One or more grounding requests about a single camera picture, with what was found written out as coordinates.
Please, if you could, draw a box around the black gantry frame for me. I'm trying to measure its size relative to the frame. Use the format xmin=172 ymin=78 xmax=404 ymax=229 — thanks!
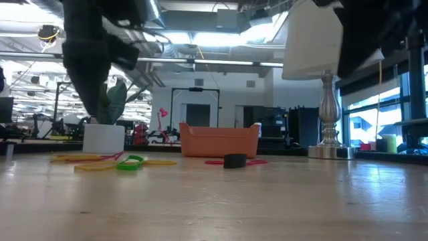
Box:
xmin=169 ymin=86 xmax=222 ymax=130
xmin=51 ymin=80 xmax=94 ymax=141

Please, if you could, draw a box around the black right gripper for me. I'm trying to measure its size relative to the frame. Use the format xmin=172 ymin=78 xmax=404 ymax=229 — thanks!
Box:
xmin=333 ymin=0 xmax=419 ymax=79

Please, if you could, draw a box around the black metal pole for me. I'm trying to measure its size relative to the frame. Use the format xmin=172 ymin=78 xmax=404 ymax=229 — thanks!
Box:
xmin=405 ymin=28 xmax=428 ymax=150

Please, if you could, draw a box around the black equipment rack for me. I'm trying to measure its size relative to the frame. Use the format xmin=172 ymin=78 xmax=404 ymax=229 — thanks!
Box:
xmin=243 ymin=105 xmax=289 ymax=151

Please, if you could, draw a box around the green rubber band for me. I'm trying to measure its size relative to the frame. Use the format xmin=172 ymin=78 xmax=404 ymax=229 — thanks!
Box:
xmin=116 ymin=154 xmax=145 ymax=172

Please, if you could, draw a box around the red rubber band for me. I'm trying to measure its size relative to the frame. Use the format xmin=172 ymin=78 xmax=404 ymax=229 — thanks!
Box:
xmin=204 ymin=159 xmax=269 ymax=167
xmin=65 ymin=151 xmax=125 ymax=164

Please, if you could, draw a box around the yellow hanging cable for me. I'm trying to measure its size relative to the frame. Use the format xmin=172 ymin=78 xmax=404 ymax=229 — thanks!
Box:
xmin=374 ymin=50 xmax=384 ymax=143

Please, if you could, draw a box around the ceiling device yellow cable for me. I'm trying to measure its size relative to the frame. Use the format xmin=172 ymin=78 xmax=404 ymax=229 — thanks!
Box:
xmin=36 ymin=24 xmax=63 ymax=54

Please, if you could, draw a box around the potted plant white pot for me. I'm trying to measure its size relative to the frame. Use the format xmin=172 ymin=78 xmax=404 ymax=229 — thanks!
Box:
xmin=82 ymin=78 xmax=150 ymax=155

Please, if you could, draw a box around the dark grey desk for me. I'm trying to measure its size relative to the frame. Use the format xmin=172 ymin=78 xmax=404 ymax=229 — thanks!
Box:
xmin=393 ymin=117 xmax=428 ymax=128

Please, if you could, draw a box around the red machine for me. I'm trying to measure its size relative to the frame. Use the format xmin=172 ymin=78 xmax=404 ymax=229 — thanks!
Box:
xmin=132 ymin=123 xmax=150 ymax=146

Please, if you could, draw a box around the silver ventilation duct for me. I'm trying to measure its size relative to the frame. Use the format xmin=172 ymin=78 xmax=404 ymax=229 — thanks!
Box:
xmin=146 ymin=0 xmax=167 ymax=30

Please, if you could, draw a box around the pink desk lamp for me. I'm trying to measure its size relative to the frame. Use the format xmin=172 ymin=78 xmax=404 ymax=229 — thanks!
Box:
xmin=156 ymin=107 xmax=172 ymax=144

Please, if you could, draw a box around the black monitor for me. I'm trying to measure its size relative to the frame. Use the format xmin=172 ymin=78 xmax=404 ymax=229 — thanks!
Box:
xmin=0 ymin=96 xmax=15 ymax=125

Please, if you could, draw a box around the white shade silver table lamp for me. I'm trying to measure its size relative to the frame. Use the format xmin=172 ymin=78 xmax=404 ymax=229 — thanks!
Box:
xmin=282 ymin=0 xmax=385 ymax=160

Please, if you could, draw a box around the dark grey door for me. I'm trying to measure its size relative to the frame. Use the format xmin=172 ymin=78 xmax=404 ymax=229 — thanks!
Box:
xmin=185 ymin=103 xmax=212 ymax=128

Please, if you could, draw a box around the green roll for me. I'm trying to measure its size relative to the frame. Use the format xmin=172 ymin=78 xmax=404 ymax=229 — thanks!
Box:
xmin=381 ymin=133 xmax=398 ymax=154

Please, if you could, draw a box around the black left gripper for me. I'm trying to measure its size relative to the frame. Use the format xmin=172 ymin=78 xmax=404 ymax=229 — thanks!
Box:
xmin=61 ymin=19 xmax=113 ymax=116

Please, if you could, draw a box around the black wide rubber band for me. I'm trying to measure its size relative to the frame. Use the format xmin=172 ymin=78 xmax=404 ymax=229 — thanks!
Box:
xmin=223 ymin=153 xmax=248 ymax=169

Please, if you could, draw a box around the black cabinet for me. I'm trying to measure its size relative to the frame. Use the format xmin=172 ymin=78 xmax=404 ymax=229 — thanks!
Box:
xmin=288 ymin=105 xmax=321 ymax=149

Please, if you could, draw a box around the grey ceiling box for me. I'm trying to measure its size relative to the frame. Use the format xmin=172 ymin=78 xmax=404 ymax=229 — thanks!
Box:
xmin=216 ymin=9 xmax=239 ymax=29

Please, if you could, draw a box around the orange plastic bin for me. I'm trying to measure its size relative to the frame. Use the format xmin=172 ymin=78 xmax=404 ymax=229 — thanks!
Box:
xmin=179 ymin=122 xmax=261 ymax=159

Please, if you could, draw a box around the yellow rubber band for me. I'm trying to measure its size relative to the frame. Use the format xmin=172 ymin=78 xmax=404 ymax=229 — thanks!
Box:
xmin=74 ymin=159 xmax=178 ymax=173
xmin=49 ymin=153 xmax=105 ymax=164

